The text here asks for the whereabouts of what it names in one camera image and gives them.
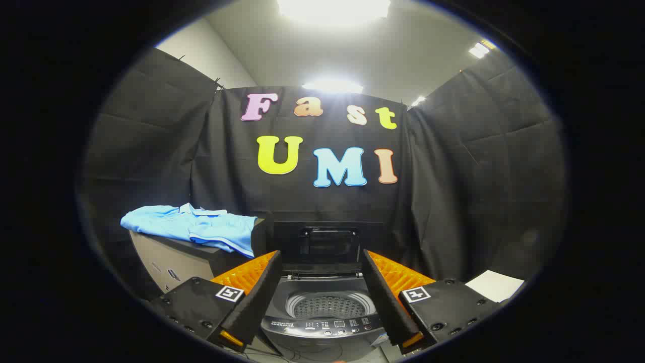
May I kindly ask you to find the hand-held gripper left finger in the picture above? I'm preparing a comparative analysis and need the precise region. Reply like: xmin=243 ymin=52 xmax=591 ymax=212
xmin=150 ymin=250 xmax=283 ymax=353

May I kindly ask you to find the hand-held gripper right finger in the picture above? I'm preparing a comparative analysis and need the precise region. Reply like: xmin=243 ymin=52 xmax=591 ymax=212
xmin=362 ymin=249 xmax=499 ymax=356

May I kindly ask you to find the dark grey washing machine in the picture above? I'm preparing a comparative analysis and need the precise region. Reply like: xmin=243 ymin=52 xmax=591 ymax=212
xmin=260 ymin=272 xmax=390 ymax=363

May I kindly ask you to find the light blue polo shirt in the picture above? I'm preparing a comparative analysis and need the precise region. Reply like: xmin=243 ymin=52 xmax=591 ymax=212
xmin=120 ymin=203 xmax=258 ymax=259

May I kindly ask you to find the grey cabinet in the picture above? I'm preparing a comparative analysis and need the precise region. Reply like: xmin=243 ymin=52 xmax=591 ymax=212
xmin=128 ymin=217 xmax=269 ymax=294

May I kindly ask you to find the white flat board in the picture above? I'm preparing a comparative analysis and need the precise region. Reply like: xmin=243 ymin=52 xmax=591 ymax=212
xmin=465 ymin=270 xmax=525 ymax=303

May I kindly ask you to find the black backdrop cloth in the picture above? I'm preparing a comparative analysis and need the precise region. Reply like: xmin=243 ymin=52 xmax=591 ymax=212
xmin=81 ymin=48 xmax=569 ymax=303

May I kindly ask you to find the large ceiling light panel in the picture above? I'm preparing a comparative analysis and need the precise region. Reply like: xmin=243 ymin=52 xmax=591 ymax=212
xmin=277 ymin=0 xmax=392 ymax=25

